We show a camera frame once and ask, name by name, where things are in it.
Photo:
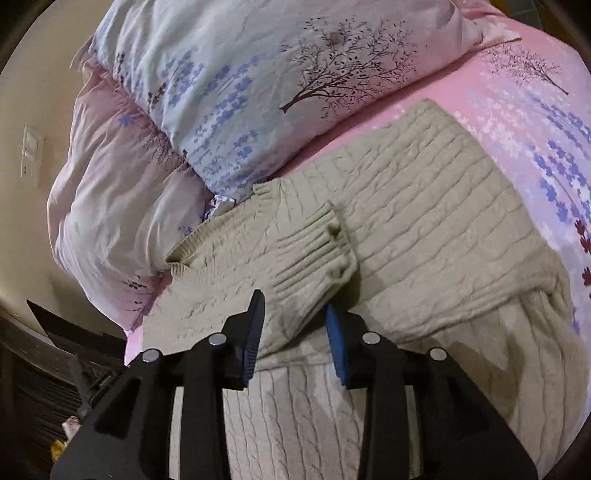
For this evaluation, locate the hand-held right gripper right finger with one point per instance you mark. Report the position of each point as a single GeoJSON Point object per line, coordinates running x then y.
{"type": "Point", "coordinates": [336, 341]}

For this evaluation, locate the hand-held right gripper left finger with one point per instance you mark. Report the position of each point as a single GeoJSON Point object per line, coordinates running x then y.
{"type": "Point", "coordinates": [253, 337]}

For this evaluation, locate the dark wooden furniture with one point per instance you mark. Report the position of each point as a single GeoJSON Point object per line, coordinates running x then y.
{"type": "Point", "coordinates": [51, 369]}

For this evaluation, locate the pink floral bed sheet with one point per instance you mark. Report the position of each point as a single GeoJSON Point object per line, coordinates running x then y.
{"type": "Point", "coordinates": [531, 152]}

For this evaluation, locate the white wall switch panel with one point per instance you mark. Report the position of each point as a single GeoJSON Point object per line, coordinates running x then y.
{"type": "Point", "coordinates": [31, 156]}

